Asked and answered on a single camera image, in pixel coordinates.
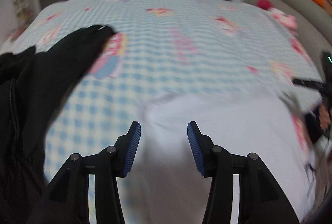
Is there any blue checked printed blanket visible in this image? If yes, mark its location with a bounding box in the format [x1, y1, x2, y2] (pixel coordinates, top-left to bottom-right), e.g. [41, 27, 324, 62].
[0, 0, 322, 188]

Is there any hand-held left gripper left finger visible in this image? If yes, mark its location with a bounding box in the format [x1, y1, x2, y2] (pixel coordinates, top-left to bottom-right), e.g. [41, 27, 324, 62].
[34, 121, 142, 224]

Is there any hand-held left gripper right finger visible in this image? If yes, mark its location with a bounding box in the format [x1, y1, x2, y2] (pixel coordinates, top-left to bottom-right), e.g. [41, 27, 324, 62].
[187, 121, 300, 224]

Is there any black jacket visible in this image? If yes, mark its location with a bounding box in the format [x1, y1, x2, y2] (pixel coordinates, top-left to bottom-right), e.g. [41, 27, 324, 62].
[0, 24, 116, 224]

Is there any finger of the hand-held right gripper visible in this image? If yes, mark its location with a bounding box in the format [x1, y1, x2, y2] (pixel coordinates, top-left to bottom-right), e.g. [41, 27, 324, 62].
[293, 79, 327, 91]

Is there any grey padded headboard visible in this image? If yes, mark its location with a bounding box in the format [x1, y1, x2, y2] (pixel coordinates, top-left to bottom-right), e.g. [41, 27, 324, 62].
[244, 0, 332, 71]

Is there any person's right hand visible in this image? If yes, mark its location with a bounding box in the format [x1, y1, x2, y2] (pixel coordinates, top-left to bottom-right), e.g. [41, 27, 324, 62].
[320, 104, 332, 129]

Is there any pink plush toy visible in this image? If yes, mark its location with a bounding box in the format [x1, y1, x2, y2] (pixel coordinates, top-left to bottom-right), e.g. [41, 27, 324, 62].
[270, 7, 297, 30]

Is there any magenta round plush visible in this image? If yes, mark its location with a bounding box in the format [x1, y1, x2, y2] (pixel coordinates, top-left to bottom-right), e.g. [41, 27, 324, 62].
[255, 0, 273, 10]

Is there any white garment with navy trim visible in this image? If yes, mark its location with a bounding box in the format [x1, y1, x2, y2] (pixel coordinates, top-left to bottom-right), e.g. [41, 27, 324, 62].
[140, 84, 319, 224]

